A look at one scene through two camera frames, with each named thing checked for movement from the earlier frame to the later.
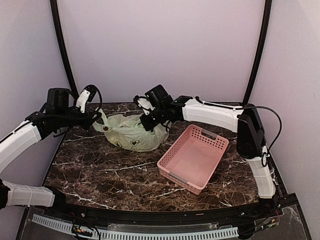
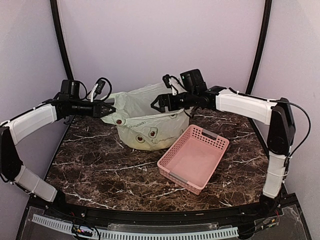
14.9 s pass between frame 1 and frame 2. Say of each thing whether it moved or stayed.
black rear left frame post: stayed
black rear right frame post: stayed
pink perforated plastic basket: stayed
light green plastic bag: moved
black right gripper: moved
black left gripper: moved
